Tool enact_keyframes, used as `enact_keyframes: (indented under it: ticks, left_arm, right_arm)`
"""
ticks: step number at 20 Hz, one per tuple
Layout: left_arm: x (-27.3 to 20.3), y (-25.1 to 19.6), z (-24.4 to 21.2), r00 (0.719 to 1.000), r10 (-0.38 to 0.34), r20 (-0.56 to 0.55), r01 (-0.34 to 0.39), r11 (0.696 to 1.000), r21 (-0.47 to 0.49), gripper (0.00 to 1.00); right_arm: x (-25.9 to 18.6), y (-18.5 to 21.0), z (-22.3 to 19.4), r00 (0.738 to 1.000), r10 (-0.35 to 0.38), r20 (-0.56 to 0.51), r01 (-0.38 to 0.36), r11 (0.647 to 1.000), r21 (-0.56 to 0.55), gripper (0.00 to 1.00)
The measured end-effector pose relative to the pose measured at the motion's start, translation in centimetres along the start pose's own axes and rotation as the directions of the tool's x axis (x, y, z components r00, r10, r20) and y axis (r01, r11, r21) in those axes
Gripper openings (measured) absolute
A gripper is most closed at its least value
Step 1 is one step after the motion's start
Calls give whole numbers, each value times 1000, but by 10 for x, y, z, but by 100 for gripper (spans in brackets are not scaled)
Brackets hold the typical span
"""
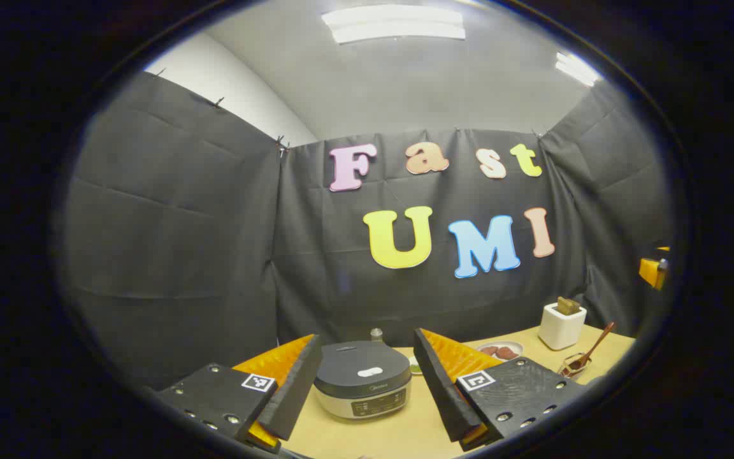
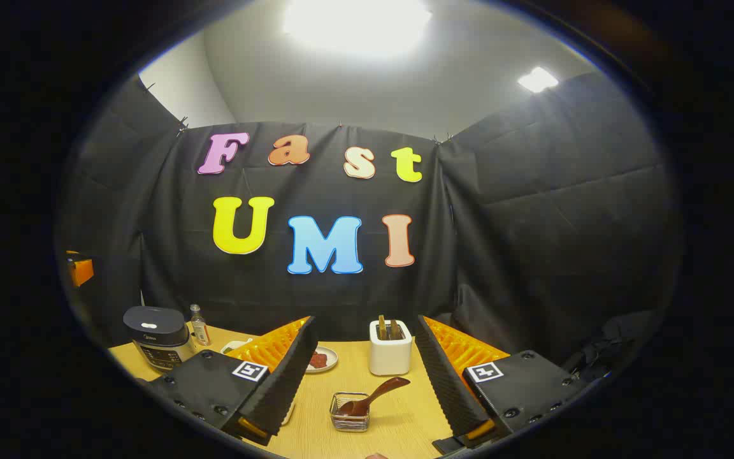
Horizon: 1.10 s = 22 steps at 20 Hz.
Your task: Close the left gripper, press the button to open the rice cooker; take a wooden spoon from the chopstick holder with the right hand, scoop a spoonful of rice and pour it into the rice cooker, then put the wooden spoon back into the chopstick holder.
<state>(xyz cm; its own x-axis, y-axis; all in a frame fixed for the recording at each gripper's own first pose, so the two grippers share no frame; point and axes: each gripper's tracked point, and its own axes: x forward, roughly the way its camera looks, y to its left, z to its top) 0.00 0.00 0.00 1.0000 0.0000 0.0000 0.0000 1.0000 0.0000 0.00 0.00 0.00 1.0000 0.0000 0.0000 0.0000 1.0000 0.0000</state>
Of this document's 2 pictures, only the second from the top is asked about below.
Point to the dark cloth bundle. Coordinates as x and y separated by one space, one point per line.
603 347

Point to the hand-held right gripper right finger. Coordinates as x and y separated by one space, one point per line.
446 382

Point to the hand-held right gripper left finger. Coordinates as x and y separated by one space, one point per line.
284 382

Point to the white divided bean dish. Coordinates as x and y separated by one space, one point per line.
233 347

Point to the white utensil holder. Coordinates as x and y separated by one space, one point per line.
390 354

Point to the white oval plate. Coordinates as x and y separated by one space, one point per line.
329 364

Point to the small ceiling light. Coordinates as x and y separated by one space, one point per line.
538 80

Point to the brown wooden spoon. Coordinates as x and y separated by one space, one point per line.
373 395

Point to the grey rice cooker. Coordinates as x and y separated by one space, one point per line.
157 338

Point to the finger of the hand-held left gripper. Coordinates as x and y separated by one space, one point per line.
81 271

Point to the small glass bottle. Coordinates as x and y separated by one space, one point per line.
200 328

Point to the large ceiling light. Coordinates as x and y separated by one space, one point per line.
357 25

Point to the red meat piece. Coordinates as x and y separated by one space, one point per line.
318 360

